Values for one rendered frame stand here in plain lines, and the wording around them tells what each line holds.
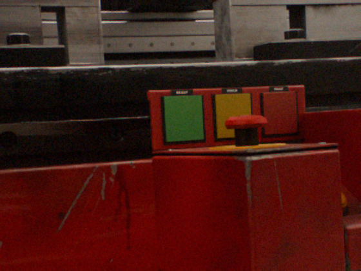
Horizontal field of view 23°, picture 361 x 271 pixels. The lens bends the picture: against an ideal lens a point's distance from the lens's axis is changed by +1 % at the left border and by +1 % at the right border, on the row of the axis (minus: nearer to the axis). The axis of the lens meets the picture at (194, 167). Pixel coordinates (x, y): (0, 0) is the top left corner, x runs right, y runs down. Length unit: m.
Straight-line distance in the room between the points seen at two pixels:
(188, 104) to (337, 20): 0.43
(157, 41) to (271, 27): 0.26
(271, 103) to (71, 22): 0.30
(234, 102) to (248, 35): 0.29
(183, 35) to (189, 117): 0.56
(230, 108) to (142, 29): 0.52
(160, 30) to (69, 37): 0.32
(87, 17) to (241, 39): 0.21
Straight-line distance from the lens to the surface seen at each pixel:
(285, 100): 0.96
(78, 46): 1.12
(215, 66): 1.05
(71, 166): 0.99
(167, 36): 1.42
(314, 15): 1.25
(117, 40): 1.40
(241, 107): 0.92
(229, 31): 1.19
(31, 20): 1.11
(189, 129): 0.88
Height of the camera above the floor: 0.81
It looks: 3 degrees down
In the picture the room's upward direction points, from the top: 3 degrees counter-clockwise
